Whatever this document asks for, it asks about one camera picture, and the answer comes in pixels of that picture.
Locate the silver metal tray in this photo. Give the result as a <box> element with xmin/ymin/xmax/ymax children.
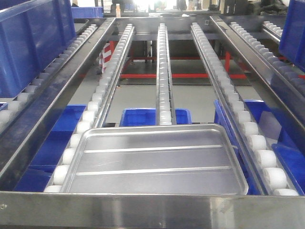
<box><xmin>61</xmin><ymin>124</ymin><xmax>248</xmax><ymax>195</ymax></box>

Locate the centre white roller track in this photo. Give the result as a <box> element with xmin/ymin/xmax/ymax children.
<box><xmin>156</xmin><ymin>23</ymin><xmax>176</xmax><ymax>125</ymax></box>

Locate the white roller track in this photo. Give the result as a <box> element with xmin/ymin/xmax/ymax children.
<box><xmin>156</xmin><ymin>23</ymin><xmax>176</xmax><ymax>125</ymax></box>
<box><xmin>191</xmin><ymin>22</ymin><xmax>304</xmax><ymax>196</ymax></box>
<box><xmin>44</xmin><ymin>23</ymin><xmax>134</xmax><ymax>193</ymax></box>

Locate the blue bin below centre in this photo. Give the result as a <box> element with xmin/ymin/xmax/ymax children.
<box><xmin>120</xmin><ymin>108</ymin><xmax>192</xmax><ymax>126</ymax></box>

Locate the blue bin below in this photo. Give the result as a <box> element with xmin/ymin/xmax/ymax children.
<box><xmin>214</xmin><ymin>100</ymin><xmax>305</xmax><ymax>196</ymax></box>
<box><xmin>14</xmin><ymin>104</ymin><xmax>86</xmax><ymax>192</ymax></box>
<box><xmin>120</xmin><ymin>108</ymin><xmax>192</xmax><ymax>126</ymax></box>

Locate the left white roller track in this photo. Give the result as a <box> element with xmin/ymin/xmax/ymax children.
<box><xmin>44</xmin><ymin>23</ymin><xmax>134</xmax><ymax>193</ymax></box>

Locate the red white striped barrier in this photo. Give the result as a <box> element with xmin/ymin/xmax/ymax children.
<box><xmin>99</xmin><ymin>42</ymin><xmax>112</xmax><ymax>73</ymax></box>

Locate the far left roller track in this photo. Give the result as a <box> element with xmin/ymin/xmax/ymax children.
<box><xmin>0</xmin><ymin>24</ymin><xmax>97</xmax><ymax>132</ymax></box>

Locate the right white roller track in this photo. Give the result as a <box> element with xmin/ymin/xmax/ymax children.
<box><xmin>191</xmin><ymin>22</ymin><xmax>304</xmax><ymax>196</ymax></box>

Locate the blue bin below left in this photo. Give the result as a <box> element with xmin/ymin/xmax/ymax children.
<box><xmin>14</xmin><ymin>104</ymin><xmax>86</xmax><ymax>192</ymax></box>

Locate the blue bin below right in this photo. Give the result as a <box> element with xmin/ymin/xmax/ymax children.
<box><xmin>214</xmin><ymin>100</ymin><xmax>305</xmax><ymax>196</ymax></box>

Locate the large blue bin upper left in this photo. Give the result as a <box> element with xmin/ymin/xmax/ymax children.
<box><xmin>0</xmin><ymin>0</ymin><xmax>76</xmax><ymax>98</ymax></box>

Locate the far right roller track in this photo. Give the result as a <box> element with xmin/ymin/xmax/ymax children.
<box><xmin>230</xmin><ymin>21</ymin><xmax>305</xmax><ymax>96</ymax></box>

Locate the blue bin upper right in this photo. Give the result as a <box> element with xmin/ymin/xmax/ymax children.
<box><xmin>279</xmin><ymin>0</ymin><xmax>305</xmax><ymax>71</ymax></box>

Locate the red steel floor frame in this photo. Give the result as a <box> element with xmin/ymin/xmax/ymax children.
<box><xmin>121</xmin><ymin>52</ymin><xmax>246</xmax><ymax>80</ymax></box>

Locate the right steel divider rail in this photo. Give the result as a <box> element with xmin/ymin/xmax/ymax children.
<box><xmin>210</xmin><ymin>16</ymin><xmax>305</xmax><ymax>136</ymax></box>

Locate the steel front shelf rail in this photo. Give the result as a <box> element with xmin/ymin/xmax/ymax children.
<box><xmin>0</xmin><ymin>191</ymin><xmax>305</xmax><ymax>229</ymax></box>

